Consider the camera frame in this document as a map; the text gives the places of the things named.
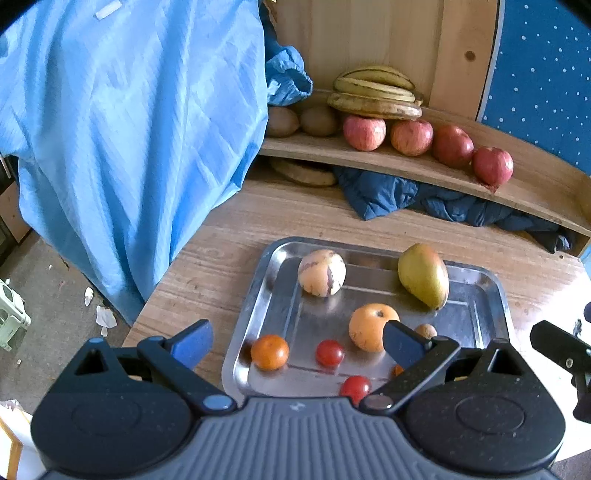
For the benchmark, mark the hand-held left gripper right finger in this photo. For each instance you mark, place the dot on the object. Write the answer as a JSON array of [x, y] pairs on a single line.
[[406, 344]]

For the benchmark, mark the pine wooden board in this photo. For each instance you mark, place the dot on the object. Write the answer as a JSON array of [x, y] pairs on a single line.
[[392, 37]]

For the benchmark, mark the metal tray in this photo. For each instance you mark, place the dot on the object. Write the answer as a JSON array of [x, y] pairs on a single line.
[[286, 295]]

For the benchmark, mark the pale orange fruit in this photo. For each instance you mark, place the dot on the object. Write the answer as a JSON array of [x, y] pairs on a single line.
[[367, 327]]

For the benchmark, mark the yellow banana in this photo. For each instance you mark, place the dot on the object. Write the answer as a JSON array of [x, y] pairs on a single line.
[[369, 85], [376, 75], [376, 95]]

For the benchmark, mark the dark blue cloth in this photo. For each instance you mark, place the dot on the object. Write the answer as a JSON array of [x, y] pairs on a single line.
[[378, 194]]

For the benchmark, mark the red apple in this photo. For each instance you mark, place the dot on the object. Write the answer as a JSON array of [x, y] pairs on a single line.
[[412, 137], [492, 165], [364, 134], [453, 146]]

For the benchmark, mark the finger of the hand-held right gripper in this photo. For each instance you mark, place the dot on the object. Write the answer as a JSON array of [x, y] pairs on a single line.
[[556, 341]]

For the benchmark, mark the brown spotted banana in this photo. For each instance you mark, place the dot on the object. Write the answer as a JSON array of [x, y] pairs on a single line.
[[374, 110]]

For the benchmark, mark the wooden desk shelf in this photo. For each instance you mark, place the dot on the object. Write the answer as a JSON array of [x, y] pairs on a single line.
[[406, 167]]

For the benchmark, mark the blue elastic cuff sleeve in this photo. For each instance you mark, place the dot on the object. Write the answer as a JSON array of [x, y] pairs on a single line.
[[288, 78]]

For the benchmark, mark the light blue garment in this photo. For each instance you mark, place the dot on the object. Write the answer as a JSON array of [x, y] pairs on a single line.
[[129, 138]]

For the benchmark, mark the brown longan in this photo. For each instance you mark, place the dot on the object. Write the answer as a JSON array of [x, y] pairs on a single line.
[[427, 331]]

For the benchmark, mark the brown cardboard box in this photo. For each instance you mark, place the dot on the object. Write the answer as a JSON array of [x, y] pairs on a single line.
[[14, 212]]

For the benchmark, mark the white paper scrap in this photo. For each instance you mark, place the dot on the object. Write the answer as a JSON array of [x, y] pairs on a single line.
[[106, 318], [88, 295]]

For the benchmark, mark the blue white-dotted cloth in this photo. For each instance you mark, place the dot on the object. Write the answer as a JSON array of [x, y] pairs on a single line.
[[545, 69]]

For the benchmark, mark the striped pepino melon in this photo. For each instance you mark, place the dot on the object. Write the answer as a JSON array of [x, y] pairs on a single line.
[[318, 272]]

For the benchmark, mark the brown kiwi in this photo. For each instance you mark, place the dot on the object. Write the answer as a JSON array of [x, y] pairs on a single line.
[[318, 121], [282, 122]]

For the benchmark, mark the green yellow mango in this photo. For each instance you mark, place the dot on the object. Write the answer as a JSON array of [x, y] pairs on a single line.
[[422, 274]]

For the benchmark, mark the green plastic stool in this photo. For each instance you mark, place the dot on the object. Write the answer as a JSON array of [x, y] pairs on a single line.
[[11, 318]]

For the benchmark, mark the yellow edged white box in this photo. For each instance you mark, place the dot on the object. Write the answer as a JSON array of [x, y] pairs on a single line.
[[14, 443]]

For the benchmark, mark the small tangerine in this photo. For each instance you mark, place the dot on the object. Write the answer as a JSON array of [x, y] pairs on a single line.
[[397, 370], [270, 353]]

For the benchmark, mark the red cherry tomato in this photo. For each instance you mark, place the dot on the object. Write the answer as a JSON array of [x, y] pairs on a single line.
[[330, 353], [355, 387]]

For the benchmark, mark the tan flat round bread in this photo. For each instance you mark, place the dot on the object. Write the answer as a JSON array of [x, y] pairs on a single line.
[[302, 173]]

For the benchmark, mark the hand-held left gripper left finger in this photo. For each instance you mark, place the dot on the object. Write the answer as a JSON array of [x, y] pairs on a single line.
[[189, 344]]

